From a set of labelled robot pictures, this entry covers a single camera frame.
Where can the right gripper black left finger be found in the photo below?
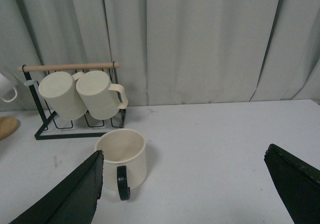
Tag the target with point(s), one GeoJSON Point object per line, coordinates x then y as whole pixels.
{"type": "Point", "coordinates": [73, 200]}

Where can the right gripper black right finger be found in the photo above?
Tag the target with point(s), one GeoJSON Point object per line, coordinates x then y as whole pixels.
{"type": "Point", "coordinates": [297, 183]}

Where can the cream mug black handle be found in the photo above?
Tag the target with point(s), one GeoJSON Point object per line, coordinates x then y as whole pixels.
{"type": "Point", "coordinates": [125, 161]}

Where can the wooden mug tree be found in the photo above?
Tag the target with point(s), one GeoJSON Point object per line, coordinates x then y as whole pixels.
{"type": "Point", "coordinates": [8, 125]}

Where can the cream mug left on rack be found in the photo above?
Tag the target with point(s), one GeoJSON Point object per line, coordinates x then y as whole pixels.
{"type": "Point", "coordinates": [59, 91]}

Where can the cream mug on rack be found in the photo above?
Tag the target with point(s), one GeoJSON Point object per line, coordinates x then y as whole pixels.
{"type": "Point", "coordinates": [59, 91]}
{"type": "Point", "coordinates": [102, 98]}

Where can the cream mug right on rack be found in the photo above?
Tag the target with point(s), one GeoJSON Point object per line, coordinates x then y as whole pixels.
{"type": "Point", "coordinates": [102, 98]}

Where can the white enamel mug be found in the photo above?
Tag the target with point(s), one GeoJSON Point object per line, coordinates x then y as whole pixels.
{"type": "Point", "coordinates": [8, 84]}

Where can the grey curtain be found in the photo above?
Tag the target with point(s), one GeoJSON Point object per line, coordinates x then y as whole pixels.
{"type": "Point", "coordinates": [171, 51]}

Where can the black wire mug rack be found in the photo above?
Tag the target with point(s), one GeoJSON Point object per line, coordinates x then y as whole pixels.
{"type": "Point", "coordinates": [83, 128]}

